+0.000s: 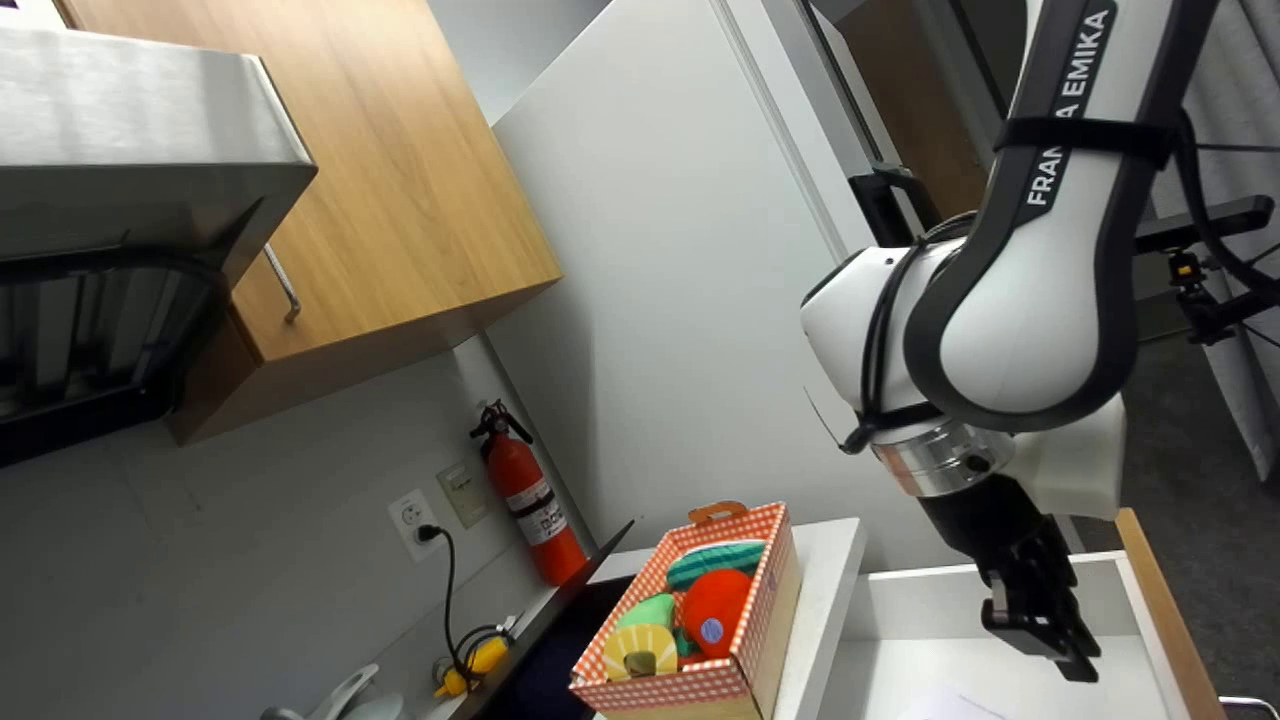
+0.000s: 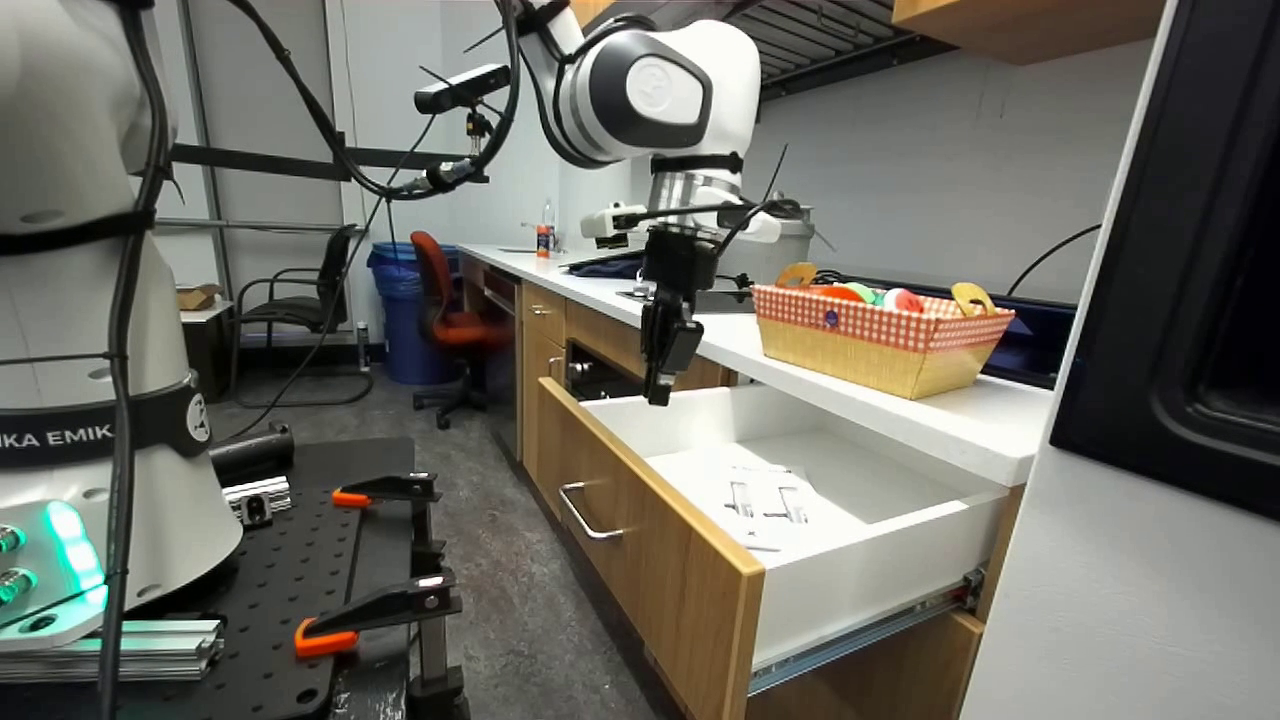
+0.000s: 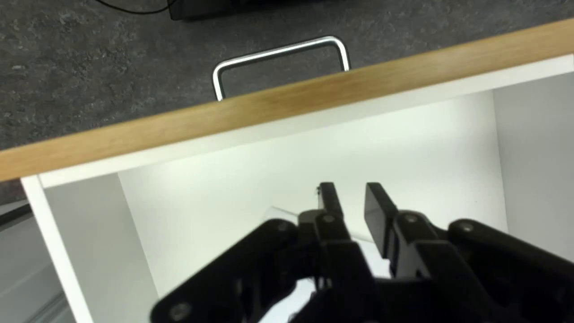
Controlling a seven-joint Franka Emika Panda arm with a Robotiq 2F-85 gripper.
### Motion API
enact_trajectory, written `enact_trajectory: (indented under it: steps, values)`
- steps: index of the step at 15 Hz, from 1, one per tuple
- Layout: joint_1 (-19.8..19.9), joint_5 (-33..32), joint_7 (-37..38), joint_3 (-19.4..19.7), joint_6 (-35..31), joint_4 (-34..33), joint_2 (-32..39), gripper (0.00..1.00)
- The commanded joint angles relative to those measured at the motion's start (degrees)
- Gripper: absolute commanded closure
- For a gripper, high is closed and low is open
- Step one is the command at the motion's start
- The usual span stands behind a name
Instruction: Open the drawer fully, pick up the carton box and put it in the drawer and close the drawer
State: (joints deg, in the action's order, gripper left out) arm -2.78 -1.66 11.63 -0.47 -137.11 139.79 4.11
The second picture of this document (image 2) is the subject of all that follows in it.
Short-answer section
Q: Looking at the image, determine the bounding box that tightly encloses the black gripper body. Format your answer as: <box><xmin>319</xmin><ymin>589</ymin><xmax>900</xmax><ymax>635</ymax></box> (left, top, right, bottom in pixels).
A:
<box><xmin>638</xmin><ymin>220</ymin><xmax>723</xmax><ymax>331</ymax></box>

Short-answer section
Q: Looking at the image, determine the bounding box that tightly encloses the silver drawer handle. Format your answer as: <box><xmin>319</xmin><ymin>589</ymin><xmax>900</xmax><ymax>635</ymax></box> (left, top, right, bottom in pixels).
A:
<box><xmin>552</xmin><ymin>476</ymin><xmax>632</xmax><ymax>547</ymax></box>

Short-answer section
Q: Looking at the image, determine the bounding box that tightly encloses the orange checkered carton box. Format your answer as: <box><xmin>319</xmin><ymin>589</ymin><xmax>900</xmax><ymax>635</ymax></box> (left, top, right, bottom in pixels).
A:
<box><xmin>746</xmin><ymin>259</ymin><xmax>1018</xmax><ymax>405</ymax></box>

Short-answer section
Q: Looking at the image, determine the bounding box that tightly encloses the wooden front white drawer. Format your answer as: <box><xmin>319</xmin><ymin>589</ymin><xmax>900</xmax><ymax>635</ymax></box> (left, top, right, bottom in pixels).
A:
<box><xmin>528</xmin><ymin>370</ymin><xmax>1027</xmax><ymax>720</ymax></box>

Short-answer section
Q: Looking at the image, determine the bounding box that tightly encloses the dark folded bag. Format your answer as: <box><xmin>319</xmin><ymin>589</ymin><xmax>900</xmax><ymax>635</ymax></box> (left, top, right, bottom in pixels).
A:
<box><xmin>563</xmin><ymin>243</ymin><xmax>657</xmax><ymax>283</ymax></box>

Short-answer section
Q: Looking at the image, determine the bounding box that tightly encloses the wooden lower cabinet door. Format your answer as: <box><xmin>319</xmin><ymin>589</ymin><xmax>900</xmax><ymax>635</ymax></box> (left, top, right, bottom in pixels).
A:
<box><xmin>510</xmin><ymin>274</ymin><xmax>570</xmax><ymax>467</ymax></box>
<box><xmin>739</xmin><ymin>604</ymin><xmax>991</xmax><ymax>720</ymax></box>

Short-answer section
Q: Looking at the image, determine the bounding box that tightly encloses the red office chair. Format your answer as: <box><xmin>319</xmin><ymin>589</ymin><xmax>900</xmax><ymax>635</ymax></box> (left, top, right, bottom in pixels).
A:
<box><xmin>404</xmin><ymin>229</ymin><xmax>518</xmax><ymax>431</ymax></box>

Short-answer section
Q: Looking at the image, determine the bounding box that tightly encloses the blue trash bin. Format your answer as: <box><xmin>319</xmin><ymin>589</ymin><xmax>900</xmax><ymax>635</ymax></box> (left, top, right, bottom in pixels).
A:
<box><xmin>364</xmin><ymin>234</ymin><xmax>460</xmax><ymax>390</ymax></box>

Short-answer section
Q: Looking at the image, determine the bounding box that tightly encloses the steel range hood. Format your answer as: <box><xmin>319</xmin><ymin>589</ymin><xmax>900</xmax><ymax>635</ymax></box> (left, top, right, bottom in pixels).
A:
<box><xmin>723</xmin><ymin>0</ymin><xmax>960</xmax><ymax>101</ymax></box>

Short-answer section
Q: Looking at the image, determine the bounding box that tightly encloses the black induction cooktop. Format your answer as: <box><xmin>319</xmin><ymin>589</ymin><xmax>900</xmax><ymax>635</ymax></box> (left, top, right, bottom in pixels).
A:
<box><xmin>978</xmin><ymin>293</ymin><xmax>1078</xmax><ymax>390</ymax></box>

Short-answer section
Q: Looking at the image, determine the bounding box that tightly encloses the black armchair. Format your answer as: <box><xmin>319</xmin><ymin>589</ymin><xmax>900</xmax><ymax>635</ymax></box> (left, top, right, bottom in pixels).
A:
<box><xmin>226</xmin><ymin>220</ymin><xmax>379</xmax><ymax>407</ymax></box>

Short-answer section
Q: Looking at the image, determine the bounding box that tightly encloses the black small device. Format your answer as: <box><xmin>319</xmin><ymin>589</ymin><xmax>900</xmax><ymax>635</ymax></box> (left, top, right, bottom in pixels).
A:
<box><xmin>206</xmin><ymin>425</ymin><xmax>299</xmax><ymax>486</ymax></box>

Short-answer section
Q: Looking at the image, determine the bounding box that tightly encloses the white small device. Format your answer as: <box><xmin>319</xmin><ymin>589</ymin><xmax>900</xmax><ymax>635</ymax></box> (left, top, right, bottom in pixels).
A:
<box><xmin>216</xmin><ymin>473</ymin><xmax>299</xmax><ymax>533</ymax></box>

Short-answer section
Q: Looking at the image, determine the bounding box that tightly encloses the wooden upper cabinet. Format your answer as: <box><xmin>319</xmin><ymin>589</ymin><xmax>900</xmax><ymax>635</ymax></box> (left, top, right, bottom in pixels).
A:
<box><xmin>888</xmin><ymin>0</ymin><xmax>1173</xmax><ymax>69</ymax></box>

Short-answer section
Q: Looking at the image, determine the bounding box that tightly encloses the black perforated breadboard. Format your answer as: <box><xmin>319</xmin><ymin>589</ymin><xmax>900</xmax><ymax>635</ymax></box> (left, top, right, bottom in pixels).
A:
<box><xmin>0</xmin><ymin>431</ymin><xmax>472</xmax><ymax>720</ymax></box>

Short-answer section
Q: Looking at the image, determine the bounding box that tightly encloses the grey refrigerator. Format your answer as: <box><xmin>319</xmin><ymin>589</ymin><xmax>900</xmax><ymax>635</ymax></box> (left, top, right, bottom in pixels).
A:
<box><xmin>956</xmin><ymin>0</ymin><xmax>1280</xmax><ymax>720</ymax></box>

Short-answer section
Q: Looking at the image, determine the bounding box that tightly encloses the black glossy panel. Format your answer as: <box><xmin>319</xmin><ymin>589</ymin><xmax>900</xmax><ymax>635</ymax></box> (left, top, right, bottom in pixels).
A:
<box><xmin>1046</xmin><ymin>0</ymin><xmax>1280</xmax><ymax>527</ymax></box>

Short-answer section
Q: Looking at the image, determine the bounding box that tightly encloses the black stereo camera bar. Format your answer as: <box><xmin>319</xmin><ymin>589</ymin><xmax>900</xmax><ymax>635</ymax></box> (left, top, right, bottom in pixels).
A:
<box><xmin>409</xmin><ymin>61</ymin><xmax>518</xmax><ymax>118</ymax></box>

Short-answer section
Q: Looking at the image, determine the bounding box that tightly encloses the yellow pineapple ring toy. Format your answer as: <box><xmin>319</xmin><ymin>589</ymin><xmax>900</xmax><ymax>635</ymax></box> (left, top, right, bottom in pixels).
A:
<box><xmin>944</xmin><ymin>274</ymin><xmax>1004</xmax><ymax>325</ymax></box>

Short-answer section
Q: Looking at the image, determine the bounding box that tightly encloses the orange handled bar clamp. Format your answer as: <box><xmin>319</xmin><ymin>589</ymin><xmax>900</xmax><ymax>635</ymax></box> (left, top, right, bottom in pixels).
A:
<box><xmin>289</xmin><ymin>572</ymin><xmax>468</xmax><ymax>671</ymax></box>
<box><xmin>329</xmin><ymin>467</ymin><xmax>447</xmax><ymax>578</ymax></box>

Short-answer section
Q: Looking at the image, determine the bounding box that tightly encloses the black power cable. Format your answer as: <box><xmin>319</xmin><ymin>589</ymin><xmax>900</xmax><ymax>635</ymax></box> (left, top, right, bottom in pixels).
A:
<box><xmin>1004</xmin><ymin>220</ymin><xmax>1102</xmax><ymax>301</ymax></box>

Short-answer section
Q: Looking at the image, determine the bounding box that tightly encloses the black camera stand boom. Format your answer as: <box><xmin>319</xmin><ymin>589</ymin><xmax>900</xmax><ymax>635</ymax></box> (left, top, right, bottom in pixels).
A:
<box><xmin>169</xmin><ymin>137</ymin><xmax>484</xmax><ymax>190</ymax></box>

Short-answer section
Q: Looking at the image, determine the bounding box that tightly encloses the aluminium extrusion rail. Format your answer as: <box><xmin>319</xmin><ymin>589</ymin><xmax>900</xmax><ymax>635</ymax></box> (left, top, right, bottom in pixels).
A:
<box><xmin>0</xmin><ymin>612</ymin><xmax>226</xmax><ymax>686</ymax></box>

